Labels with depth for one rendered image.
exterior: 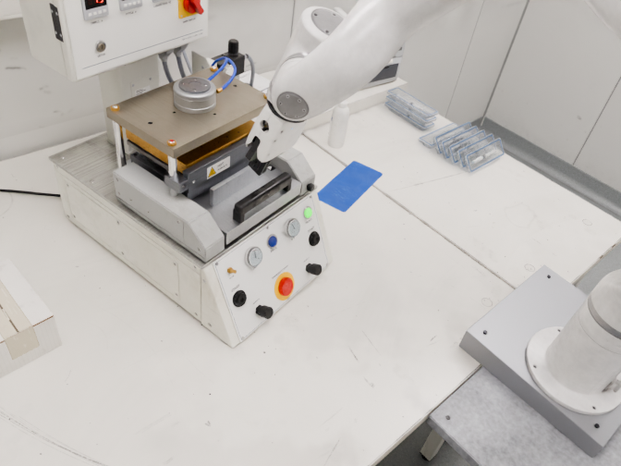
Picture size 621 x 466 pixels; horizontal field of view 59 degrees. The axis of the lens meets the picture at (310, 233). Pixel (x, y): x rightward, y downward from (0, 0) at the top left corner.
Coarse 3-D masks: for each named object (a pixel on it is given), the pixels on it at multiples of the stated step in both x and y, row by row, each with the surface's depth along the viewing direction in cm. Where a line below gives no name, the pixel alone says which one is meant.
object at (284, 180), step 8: (280, 176) 107; (288, 176) 108; (272, 184) 105; (280, 184) 106; (288, 184) 109; (256, 192) 102; (264, 192) 103; (272, 192) 105; (240, 200) 100; (248, 200) 100; (256, 200) 102; (264, 200) 104; (240, 208) 99; (248, 208) 101; (240, 216) 100
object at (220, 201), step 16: (128, 160) 111; (240, 176) 106; (256, 176) 111; (272, 176) 113; (208, 192) 107; (224, 192) 104; (240, 192) 108; (288, 192) 111; (208, 208) 103; (224, 208) 104; (256, 208) 105; (272, 208) 108; (224, 224) 101; (240, 224) 101; (256, 224) 106
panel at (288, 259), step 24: (288, 216) 114; (312, 216) 120; (264, 240) 109; (288, 240) 115; (216, 264) 100; (240, 264) 105; (264, 264) 110; (288, 264) 116; (240, 288) 106; (264, 288) 111; (240, 312) 106; (240, 336) 107
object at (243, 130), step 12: (228, 132) 107; (240, 132) 108; (132, 144) 106; (144, 144) 103; (204, 144) 103; (216, 144) 104; (228, 144) 105; (156, 156) 102; (180, 156) 99; (192, 156) 100; (204, 156) 101; (180, 168) 99
